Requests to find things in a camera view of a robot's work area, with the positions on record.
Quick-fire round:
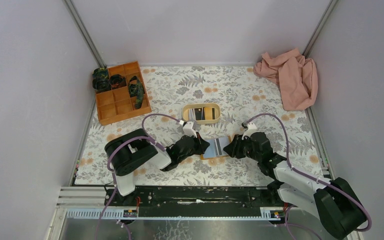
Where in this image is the beige oval plastic tray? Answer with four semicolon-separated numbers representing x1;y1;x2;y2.
181;103;221;125

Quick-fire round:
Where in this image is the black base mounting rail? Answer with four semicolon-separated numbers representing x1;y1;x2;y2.
104;186;288;218

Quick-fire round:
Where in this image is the orange card with black stripe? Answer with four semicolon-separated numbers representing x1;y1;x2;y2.
203;107;216;120

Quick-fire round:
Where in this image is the floral patterned table mat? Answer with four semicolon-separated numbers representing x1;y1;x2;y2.
74;66;323;186

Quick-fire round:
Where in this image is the pink crumpled cloth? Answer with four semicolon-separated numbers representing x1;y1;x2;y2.
253;48;318;111

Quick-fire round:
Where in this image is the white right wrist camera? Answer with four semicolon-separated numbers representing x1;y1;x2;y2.
241;121;258;140

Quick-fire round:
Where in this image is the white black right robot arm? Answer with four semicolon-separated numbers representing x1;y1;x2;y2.
223;132;368;240

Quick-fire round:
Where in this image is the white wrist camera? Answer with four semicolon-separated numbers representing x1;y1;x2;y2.
179;120;198;138
241;121;258;140

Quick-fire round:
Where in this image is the dark camouflage rolled strap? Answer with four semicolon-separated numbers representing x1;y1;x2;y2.
91;67;112;93

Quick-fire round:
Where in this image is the grey card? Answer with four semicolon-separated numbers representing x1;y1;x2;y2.
214;136;231;157

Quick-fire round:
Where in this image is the white card in tray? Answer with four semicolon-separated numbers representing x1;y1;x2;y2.
188;108;196;121

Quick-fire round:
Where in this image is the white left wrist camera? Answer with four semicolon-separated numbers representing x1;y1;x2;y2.
179;120;198;138

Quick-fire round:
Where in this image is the yellow leather card holder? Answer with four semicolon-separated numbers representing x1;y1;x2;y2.
200;136;232;160

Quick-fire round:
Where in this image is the dark camouflage strap in tray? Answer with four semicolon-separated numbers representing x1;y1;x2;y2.
127;75;146;110

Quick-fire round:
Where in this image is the dark rolled strap in tray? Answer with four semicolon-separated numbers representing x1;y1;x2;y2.
109;74;127;90

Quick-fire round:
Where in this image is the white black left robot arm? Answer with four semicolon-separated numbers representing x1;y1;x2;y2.
104;128;210;197

